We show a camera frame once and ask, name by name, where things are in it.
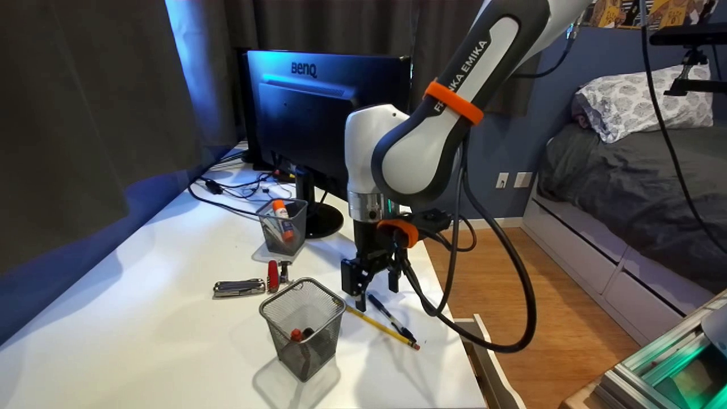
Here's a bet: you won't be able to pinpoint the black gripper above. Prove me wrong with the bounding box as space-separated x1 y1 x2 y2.
340 219 417 296

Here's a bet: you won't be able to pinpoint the clear black pen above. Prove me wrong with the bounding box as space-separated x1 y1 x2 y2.
366 294 416 344

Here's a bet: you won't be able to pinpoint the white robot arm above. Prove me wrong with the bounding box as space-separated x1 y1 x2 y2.
340 0 591 296

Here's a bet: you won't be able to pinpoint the yellow pencil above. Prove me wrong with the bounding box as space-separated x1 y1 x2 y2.
342 302 421 350

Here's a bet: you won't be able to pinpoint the near black mesh pen cup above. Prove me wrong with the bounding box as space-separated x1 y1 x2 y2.
259 278 342 381

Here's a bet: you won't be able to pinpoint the red marker in near cup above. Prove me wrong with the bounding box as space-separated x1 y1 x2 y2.
290 327 314 344

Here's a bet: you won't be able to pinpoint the red lighter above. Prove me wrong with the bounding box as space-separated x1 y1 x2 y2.
265 262 289 294

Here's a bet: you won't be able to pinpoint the orange capped glue stick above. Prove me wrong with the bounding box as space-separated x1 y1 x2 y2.
269 201 294 243

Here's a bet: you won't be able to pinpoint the black BenQ monitor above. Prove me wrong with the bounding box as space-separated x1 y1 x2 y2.
242 50 410 239

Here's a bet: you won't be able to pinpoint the grey bed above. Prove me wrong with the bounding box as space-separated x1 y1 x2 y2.
524 125 727 344

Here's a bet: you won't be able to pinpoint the patterned grey pillow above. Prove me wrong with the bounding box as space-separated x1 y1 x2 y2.
571 67 714 143

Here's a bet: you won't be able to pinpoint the dark curtain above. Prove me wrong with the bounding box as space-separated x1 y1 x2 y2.
0 0 482 273

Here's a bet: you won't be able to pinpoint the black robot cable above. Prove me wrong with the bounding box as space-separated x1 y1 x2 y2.
392 135 540 354

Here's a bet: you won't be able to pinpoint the white wall sockets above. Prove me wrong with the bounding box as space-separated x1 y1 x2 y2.
496 171 531 192

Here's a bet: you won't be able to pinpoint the black monitor cables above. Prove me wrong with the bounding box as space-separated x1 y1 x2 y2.
185 167 302 222

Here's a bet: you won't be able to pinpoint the aluminium frame rig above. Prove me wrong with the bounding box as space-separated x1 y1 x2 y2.
558 291 727 409

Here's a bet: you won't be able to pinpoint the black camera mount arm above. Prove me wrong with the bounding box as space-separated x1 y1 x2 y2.
643 0 727 96

